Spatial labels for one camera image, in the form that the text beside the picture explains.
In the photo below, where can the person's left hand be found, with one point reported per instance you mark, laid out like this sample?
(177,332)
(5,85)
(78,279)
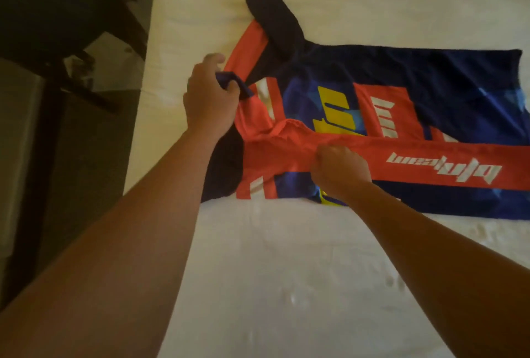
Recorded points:
(209,105)

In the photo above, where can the person's right hand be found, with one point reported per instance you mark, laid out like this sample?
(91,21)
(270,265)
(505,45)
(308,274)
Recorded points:
(339,173)

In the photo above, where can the person's left forearm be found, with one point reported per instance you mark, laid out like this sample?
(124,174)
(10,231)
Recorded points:
(108,262)

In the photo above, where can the person's right forearm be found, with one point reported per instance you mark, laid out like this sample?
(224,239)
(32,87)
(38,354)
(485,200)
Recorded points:
(455,271)

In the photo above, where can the white bed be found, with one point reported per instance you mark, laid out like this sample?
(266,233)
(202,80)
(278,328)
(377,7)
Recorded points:
(331,287)

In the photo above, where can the black round stool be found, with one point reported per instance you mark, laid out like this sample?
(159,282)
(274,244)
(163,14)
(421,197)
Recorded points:
(50,5)

